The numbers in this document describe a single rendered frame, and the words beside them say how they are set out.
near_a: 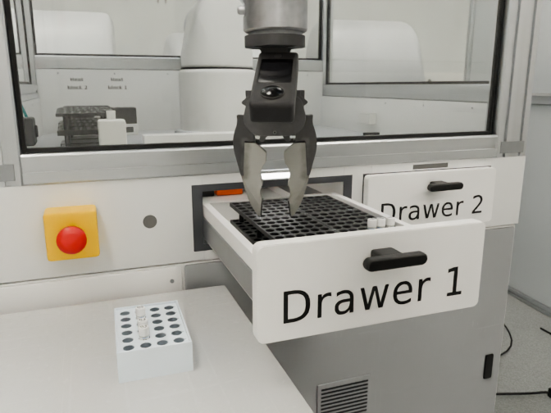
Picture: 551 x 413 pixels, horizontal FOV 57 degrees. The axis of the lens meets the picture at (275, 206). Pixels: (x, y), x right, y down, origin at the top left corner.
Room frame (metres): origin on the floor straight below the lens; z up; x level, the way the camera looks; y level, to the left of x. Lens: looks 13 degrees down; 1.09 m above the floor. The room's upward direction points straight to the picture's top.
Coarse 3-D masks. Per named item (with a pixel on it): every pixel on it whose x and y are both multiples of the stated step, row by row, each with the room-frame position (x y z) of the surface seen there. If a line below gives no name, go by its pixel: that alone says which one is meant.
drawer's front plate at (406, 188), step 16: (368, 176) 0.90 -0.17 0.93; (384, 176) 0.91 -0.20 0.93; (400, 176) 0.92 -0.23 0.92; (416, 176) 0.93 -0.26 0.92; (432, 176) 0.94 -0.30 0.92; (448, 176) 0.96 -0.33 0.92; (464, 176) 0.97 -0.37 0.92; (480, 176) 0.98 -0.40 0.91; (368, 192) 0.90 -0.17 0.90; (384, 192) 0.91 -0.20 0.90; (400, 192) 0.92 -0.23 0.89; (416, 192) 0.93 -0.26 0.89; (432, 192) 0.95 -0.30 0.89; (448, 192) 0.96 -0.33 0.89; (464, 192) 0.97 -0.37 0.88; (480, 192) 0.98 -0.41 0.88; (384, 208) 0.91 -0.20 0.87; (416, 208) 0.93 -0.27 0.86; (464, 208) 0.97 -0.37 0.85; (480, 208) 0.99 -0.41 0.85; (416, 224) 0.93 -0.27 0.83
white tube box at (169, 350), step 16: (144, 304) 0.64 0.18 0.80; (160, 304) 0.64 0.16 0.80; (176, 304) 0.64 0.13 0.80; (128, 320) 0.60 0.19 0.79; (160, 320) 0.60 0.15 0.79; (176, 320) 0.59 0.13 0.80; (128, 336) 0.55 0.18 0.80; (160, 336) 0.56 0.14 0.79; (176, 336) 0.55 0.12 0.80; (128, 352) 0.51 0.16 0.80; (144, 352) 0.52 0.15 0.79; (160, 352) 0.52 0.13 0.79; (176, 352) 0.53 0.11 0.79; (192, 352) 0.53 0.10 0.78; (128, 368) 0.51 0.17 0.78; (144, 368) 0.52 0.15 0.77; (160, 368) 0.52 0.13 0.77; (176, 368) 0.53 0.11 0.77; (192, 368) 0.53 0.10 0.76
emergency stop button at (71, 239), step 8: (64, 232) 0.67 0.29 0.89; (72, 232) 0.68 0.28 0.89; (80, 232) 0.68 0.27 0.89; (56, 240) 0.67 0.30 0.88; (64, 240) 0.67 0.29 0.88; (72, 240) 0.67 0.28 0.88; (80, 240) 0.68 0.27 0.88; (64, 248) 0.67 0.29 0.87; (72, 248) 0.67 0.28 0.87; (80, 248) 0.68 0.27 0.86
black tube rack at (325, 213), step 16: (240, 208) 0.77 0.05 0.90; (272, 208) 0.77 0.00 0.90; (288, 208) 0.77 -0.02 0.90; (304, 208) 0.77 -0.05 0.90; (320, 208) 0.77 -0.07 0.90; (336, 208) 0.77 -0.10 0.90; (352, 208) 0.78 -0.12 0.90; (240, 224) 0.79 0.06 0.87; (256, 224) 0.68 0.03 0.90; (272, 224) 0.68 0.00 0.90; (288, 224) 0.68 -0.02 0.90; (304, 224) 0.69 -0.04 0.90; (320, 224) 0.68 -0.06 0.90; (336, 224) 0.68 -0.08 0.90; (352, 224) 0.68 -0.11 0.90; (256, 240) 0.70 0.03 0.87
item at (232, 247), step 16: (208, 208) 0.79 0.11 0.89; (224, 208) 0.84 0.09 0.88; (368, 208) 0.79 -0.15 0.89; (208, 224) 0.78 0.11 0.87; (224, 224) 0.70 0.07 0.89; (400, 224) 0.70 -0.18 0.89; (208, 240) 0.78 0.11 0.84; (224, 240) 0.69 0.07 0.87; (240, 240) 0.62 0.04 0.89; (224, 256) 0.68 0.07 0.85; (240, 256) 0.61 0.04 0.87; (240, 272) 0.61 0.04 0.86
